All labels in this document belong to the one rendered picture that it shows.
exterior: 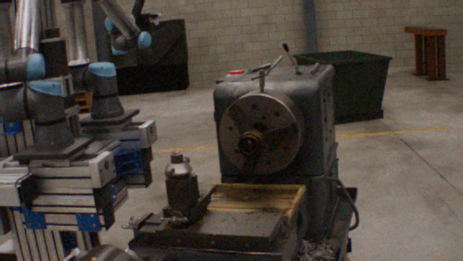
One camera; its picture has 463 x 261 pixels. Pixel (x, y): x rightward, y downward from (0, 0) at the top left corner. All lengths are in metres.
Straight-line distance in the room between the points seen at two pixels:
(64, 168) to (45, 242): 0.50
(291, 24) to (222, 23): 1.57
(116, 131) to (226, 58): 9.89
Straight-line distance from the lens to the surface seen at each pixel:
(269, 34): 11.98
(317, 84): 2.08
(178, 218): 1.46
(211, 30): 12.00
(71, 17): 2.31
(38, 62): 1.51
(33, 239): 2.22
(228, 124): 2.00
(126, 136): 2.20
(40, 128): 1.79
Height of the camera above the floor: 1.55
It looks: 13 degrees down
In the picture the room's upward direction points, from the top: 5 degrees counter-clockwise
